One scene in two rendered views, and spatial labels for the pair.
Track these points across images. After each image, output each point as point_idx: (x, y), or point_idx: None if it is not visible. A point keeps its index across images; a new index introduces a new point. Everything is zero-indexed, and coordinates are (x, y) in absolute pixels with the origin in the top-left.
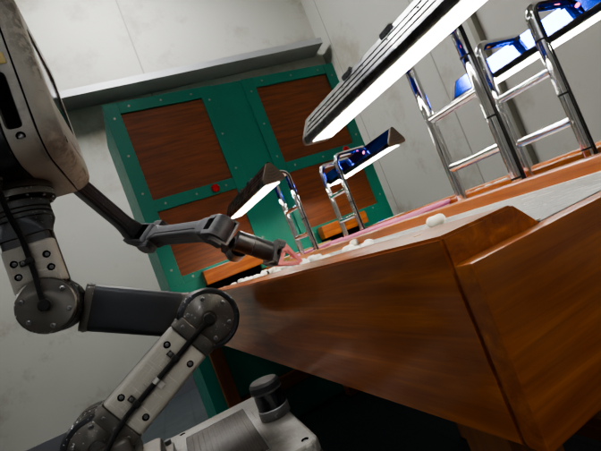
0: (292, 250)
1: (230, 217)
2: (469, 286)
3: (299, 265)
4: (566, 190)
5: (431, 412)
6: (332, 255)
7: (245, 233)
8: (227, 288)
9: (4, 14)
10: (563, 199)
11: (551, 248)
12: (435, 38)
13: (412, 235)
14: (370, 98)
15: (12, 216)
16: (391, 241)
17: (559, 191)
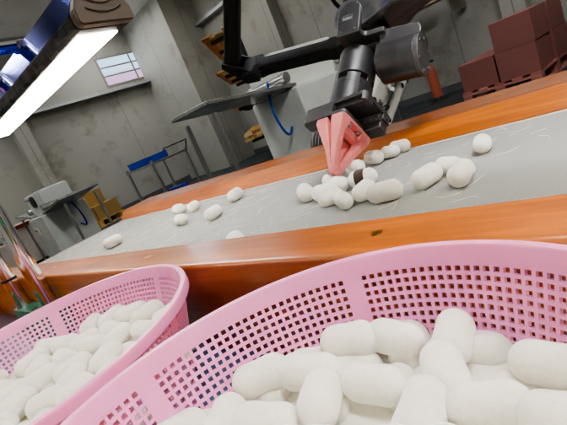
0: (322, 142)
1: (338, 19)
2: None
3: (241, 175)
4: (70, 251)
5: None
6: (296, 220)
7: (339, 61)
8: (428, 113)
9: None
10: (93, 237)
11: None
12: (7, 125)
13: (152, 199)
14: (36, 91)
15: (335, 4)
16: (159, 197)
17: (67, 254)
